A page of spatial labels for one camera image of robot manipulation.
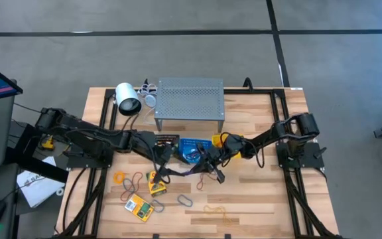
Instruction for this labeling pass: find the blue plastic basket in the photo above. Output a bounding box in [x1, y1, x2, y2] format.
[178, 138, 213, 164]

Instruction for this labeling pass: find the grey perforated metal shelf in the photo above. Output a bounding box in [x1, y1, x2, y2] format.
[154, 78, 225, 133]

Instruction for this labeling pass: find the white cylindrical spotlight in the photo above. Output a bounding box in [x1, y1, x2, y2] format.
[114, 82, 143, 118]

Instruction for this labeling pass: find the black plastic basket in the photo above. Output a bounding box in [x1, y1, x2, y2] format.
[154, 133, 180, 147]

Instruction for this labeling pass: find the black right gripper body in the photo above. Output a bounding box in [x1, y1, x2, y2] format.
[196, 134, 245, 185]

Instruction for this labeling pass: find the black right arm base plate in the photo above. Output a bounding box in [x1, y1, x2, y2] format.
[275, 141, 325, 169]

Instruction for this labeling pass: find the white coiled cable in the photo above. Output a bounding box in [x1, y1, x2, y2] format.
[137, 82, 159, 98]

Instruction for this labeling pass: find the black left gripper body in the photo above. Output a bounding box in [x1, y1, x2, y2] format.
[149, 134, 182, 186]

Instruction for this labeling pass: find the yellow rubber band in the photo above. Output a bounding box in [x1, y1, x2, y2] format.
[203, 205, 233, 228]

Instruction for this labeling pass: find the black support beam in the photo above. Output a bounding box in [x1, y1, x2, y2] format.
[5, 147, 70, 184]

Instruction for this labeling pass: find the yellow plastic basket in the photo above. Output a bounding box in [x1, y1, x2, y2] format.
[212, 133, 245, 160]

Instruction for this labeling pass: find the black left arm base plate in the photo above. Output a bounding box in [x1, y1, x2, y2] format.
[66, 145, 114, 169]

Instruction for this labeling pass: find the white paper booklet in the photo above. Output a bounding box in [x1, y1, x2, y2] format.
[15, 155, 66, 209]

